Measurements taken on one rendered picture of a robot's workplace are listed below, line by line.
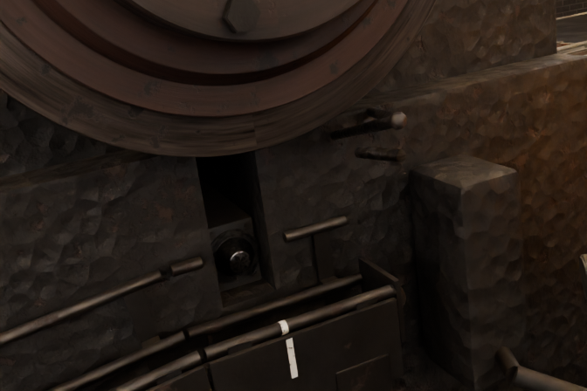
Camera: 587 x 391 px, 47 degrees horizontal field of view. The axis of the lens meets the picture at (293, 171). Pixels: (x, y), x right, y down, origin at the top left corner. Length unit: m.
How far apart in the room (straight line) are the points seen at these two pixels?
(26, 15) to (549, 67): 0.60
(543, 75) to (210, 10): 0.50
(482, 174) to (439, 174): 0.04
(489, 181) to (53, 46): 0.42
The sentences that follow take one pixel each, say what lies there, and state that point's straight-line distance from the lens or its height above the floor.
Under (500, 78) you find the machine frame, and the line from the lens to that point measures 0.82.
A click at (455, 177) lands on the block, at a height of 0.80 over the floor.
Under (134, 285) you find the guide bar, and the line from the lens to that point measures 0.67.
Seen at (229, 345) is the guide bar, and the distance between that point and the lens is 0.62.
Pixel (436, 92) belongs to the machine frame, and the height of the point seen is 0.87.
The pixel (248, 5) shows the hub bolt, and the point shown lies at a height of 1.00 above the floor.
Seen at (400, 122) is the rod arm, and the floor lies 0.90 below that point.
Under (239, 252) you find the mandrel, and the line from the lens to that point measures 0.71.
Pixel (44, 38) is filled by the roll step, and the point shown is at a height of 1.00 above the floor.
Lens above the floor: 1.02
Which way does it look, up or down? 16 degrees down
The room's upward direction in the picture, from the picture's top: 8 degrees counter-clockwise
